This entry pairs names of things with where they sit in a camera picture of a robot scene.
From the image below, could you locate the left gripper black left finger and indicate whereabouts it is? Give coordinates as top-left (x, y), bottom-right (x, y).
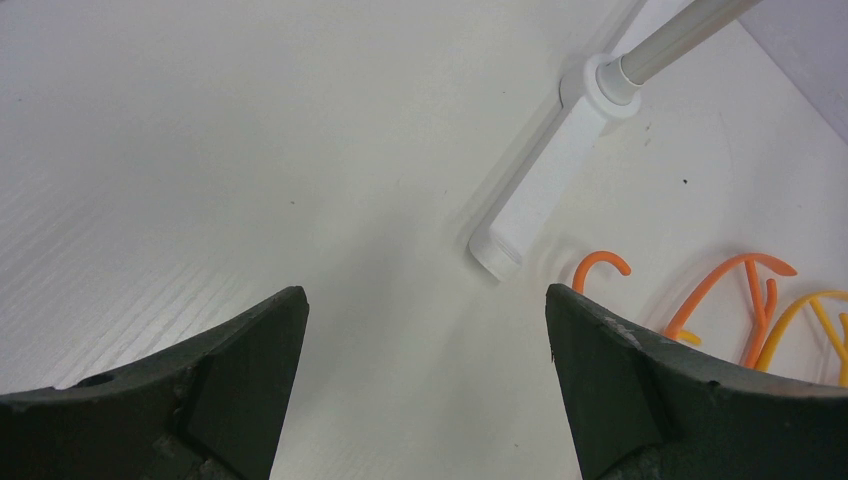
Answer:
top-left (1, 286), bottom-right (309, 479)

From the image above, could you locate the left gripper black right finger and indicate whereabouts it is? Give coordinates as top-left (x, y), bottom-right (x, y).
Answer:
top-left (545, 284), bottom-right (847, 479)

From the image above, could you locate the orange plastic hanger left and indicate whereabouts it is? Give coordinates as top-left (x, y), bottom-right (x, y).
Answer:
top-left (558, 250), bottom-right (800, 368)

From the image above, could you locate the yellow plastic hanger middle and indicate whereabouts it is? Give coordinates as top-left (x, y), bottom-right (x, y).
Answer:
top-left (675, 290), bottom-right (848, 389)

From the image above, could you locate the white rack foot left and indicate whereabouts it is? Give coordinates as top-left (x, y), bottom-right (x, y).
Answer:
top-left (468, 54), bottom-right (641, 282)

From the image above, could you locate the grey rack pole left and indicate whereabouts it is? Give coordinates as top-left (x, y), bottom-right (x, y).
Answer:
top-left (584, 0), bottom-right (759, 107)

